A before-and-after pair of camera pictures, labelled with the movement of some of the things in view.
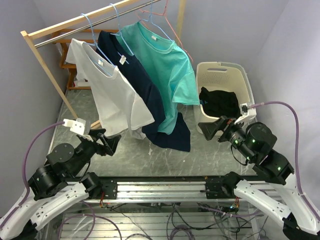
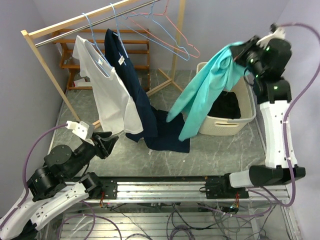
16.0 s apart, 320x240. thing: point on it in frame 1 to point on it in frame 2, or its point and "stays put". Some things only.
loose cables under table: x=161 y=221 stays put
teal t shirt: x=169 y=65 to x=218 y=73
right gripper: x=210 y=128 to x=238 y=51
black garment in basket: x=218 y=103 stays put
